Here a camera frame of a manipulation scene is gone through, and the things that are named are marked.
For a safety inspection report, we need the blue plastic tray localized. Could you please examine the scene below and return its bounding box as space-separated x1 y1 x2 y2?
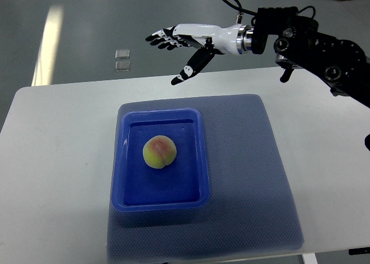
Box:
110 108 210 213

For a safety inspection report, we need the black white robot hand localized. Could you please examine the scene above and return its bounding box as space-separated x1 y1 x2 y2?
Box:
145 24 245 85

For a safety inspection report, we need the black cable loop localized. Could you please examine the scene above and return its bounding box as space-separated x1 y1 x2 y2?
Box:
219 0 317 27

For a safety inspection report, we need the green red peach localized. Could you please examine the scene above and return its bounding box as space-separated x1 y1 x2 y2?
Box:
142 135 177 169

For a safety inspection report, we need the grey blue textured mat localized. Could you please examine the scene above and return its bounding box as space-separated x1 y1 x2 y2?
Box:
107 94 304 263

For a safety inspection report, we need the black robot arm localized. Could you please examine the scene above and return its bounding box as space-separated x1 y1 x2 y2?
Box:
243 7 369 106

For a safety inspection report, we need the upper clear floor tile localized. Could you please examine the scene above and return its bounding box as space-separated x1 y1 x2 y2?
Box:
115 49 130 59

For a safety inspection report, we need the white table leg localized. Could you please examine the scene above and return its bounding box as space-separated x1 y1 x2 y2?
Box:
301 253 318 264

